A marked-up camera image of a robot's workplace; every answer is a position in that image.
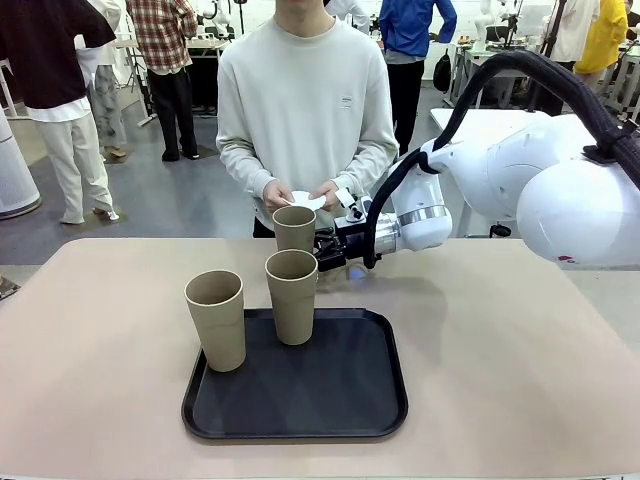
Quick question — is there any person's right hand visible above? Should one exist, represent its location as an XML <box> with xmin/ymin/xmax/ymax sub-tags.
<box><xmin>262</xmin><ymin>178</ymin><xmax>296</xmax><ymax>214</ymax></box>

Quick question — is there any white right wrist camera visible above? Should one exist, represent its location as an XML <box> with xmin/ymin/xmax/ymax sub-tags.
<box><xmin>333</xmin><ymin>187</ymin><xmax>374</xmax><ymax>225</ymax></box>

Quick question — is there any person in yellow jacket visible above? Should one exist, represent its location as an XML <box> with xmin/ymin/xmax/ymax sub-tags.
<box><xmin>573</xmin><ymin>0</ymin><xmax>629</xmax><ymax>76</ymax></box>

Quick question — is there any person in white shirt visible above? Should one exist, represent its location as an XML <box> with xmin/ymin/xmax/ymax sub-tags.
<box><xmin>529</xmin><ymin>0</ymin><xmax>601</xmax><ymax>116</ymax></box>

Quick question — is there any person in black top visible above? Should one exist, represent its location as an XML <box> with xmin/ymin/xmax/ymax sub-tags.
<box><xmin>0</xmin><ymin>0</ymin><xmax>121</xmax><ymax>225</ymax></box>

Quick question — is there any person in grey patterned trousers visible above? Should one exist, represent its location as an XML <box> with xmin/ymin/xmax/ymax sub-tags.
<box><xmin>74</xmin><ymin>0</ymin><xmax>130</xmax><ymax>164</ymax></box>

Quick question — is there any black backpack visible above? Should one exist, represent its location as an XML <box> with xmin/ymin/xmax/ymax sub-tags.
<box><xmin>432</xmin><ymin>47</ymin><xmax>454</xmax><ymax>92</ymax></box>

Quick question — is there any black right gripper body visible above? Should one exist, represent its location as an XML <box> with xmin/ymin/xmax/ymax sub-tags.
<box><xmin>332</xmin><ymin>218</ymin><xmax>375</xmax><ymax>262</ymax></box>

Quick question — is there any person in plaid shirt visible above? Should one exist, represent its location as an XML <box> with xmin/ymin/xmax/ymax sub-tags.
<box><xmin>124</xmin><ymin>0</ymin><xmax>201</xmax><ymax>162</ymax></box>

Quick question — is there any person's right forearm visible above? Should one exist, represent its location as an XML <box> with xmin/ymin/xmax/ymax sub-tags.
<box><xmin>215</xmin><ymin>142</ymin><xmax>279</xmax><ymax>204</ymax></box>

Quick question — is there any white table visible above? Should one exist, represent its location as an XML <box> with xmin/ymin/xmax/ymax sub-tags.
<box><xmin>429</xmin><ymin>107</ymin><xmax>551</xmax><ymax>239</ymax></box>

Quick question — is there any light background desk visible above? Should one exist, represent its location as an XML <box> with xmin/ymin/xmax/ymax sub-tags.
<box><xmin>113</xmin><ymin>37</ymin><xmax>231</xmax><ymax>126</ymax></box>

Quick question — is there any stack of white paper coasters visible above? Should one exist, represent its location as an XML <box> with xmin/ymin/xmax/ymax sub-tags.
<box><xmin>282</xmin><ymin>190</ymin><xmax>327</xmax><ymax>211</ymax></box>

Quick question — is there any person's left forearm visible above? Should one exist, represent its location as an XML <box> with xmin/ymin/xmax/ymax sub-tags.
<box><xmin>329</xmin><ymin>144</ymin><xmax>400</xmax><ymax>201</ymax></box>

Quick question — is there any person in blue jacket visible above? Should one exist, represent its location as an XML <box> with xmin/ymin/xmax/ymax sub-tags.
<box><xmin>378</xmin><ymin>0</ymin><xmax>459</xmax><ymax>157</ymax></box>

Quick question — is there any person's left hand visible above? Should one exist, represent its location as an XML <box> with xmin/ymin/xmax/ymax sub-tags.
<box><xmin>308</xmin><ymin>180</ymin><xmax>342</xmax><ymax>211</ymax></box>

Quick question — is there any tall beige cup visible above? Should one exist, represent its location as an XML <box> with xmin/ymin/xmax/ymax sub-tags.
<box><xmin>184</xmin><ymin>269</ymin><xmax>247</xmax><ymax>373</ymax></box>
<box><xmin>272</xmin><ymin>205</ymin><xmax>317</xmax><ymax>254</ymax></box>
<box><xmin>264</xmin><ymin>249</ymin><xmax>320</xmax><ymax>346</ymax></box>

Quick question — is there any black tripod pole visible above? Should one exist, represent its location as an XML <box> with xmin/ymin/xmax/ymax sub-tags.
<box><xmin>537</xmin><ymin>0</ymin><xmax>569</xmax><ymax>56</ymax></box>

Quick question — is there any black sleeved right arm cable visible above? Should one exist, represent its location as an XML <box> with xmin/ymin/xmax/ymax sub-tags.
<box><xmin>363</xmin><ymin>49</ymin><xmax>640</xmax><ymax>271</ymax></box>

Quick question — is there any grey background desk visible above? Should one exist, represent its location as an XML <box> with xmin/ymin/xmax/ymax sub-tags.
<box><xmin>452</xmin><ymin>42</ymin><xmax>536</xmax><ymax>109</ymax></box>

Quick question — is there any person in beige sweatshirt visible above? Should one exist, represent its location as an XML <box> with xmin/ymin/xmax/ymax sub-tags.
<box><xmin>215</xmin><ymin>0</ymin><xmax>400</xmax><ymax>239</ymax></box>

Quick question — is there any black plastic tray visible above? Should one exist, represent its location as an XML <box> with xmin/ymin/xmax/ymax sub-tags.
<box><xmin>180</xmin><ymin>307</ymin><xmax>409</xmax><ymax>441</ymax></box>

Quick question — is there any white cylindrical air purifier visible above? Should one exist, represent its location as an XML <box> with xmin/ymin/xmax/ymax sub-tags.
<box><xmin>0</xmin><ymin>107</ymin><xmax>41</xmax><ymax>220</ymax></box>

